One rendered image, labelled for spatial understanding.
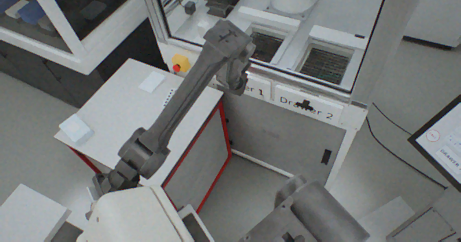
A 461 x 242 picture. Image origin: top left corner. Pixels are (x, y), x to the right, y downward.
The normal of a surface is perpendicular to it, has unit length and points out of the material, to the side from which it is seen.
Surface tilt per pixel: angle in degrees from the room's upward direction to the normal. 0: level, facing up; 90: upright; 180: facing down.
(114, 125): 0
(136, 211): 42
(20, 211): 0
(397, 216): 5
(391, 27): 90
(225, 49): 48
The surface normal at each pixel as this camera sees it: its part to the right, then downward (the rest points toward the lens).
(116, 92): -0.08, -0.59
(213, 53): -0.24, 0.20
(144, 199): 0.48, -0.78
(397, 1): -0.47, 0.74
